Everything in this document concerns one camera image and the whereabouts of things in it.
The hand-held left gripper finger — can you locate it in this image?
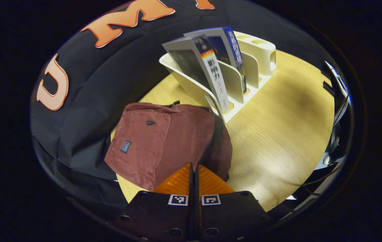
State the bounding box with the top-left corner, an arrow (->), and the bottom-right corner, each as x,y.
195,164 -> 268,242
112,163 -> 195,242

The maroon schoolbag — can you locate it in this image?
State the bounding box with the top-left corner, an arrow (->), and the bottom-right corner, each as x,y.
104,101 -> 233,192

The cream white bookshelf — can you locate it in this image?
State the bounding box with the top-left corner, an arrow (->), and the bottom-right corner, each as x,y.
159,31 -> 277,123

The grey and white book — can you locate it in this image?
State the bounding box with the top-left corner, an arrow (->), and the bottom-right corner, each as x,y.
162,35 -> 230,114

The blue cover book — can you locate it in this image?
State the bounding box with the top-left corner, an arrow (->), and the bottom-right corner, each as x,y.
183,26 -> 248,94

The white equipment stand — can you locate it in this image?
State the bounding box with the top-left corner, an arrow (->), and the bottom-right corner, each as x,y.
312,60 -> 351,175

